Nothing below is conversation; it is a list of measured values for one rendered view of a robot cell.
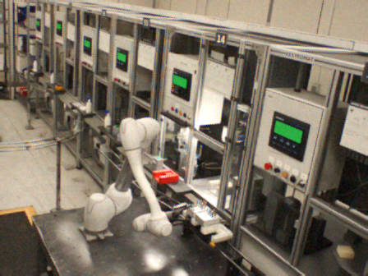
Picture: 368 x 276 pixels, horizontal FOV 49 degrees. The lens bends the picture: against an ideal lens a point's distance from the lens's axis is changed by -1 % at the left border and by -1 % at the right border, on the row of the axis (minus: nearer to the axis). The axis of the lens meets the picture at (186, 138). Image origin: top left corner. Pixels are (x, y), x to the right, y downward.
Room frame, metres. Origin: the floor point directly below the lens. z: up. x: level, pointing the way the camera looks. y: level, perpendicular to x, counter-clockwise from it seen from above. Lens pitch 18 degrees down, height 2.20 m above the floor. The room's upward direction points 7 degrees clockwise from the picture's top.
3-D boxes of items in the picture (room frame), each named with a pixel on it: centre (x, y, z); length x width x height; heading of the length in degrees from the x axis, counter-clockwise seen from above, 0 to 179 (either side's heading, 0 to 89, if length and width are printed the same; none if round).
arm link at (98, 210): (2.40, 0.53, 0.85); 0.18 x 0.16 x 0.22; 152
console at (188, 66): (3.07, -0.01, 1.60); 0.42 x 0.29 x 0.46; 34
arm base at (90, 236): (2.37, 0.52, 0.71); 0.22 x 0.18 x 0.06; 34
